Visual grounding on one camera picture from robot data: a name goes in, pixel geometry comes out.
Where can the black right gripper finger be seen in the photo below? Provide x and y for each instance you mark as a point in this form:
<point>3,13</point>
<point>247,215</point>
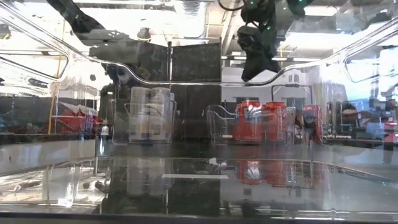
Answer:
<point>271,65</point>
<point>253,71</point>

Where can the red Fanta soda can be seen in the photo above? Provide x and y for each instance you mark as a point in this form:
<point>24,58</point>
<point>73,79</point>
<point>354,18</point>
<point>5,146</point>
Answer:
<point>248,124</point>
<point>275,124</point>

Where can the red cola can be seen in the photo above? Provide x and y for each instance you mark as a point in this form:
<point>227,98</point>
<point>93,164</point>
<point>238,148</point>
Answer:
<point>312,124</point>

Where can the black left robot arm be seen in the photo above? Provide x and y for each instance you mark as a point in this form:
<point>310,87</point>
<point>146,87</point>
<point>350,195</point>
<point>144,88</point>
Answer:
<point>77,18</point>

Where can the hanging ceiling dome fixture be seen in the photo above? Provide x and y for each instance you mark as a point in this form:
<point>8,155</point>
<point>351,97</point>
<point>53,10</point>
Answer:
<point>144,34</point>

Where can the black folding partition screen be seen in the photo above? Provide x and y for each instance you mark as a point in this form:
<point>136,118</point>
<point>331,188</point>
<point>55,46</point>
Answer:
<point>196,68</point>

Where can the white floor appliance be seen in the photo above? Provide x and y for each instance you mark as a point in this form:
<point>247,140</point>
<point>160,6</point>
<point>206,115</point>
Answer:
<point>104,130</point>

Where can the red storage bin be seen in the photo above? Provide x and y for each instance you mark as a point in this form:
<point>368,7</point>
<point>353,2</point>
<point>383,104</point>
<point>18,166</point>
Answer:
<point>74,121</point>

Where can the ceiling air vent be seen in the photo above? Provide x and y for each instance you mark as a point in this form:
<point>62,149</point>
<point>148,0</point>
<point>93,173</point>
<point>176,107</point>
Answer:
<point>189,7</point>

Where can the black room divider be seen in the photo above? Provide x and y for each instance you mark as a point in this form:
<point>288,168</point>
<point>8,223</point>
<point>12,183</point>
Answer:
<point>25,112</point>

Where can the black ceiling spotlight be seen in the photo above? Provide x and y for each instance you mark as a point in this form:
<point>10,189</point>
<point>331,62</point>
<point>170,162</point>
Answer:
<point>4,31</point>

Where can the red crate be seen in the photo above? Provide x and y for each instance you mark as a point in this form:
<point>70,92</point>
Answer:
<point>391,133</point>

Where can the black tube frame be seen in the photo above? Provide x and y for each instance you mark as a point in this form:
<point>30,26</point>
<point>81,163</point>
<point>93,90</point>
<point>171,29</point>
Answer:
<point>292,85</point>

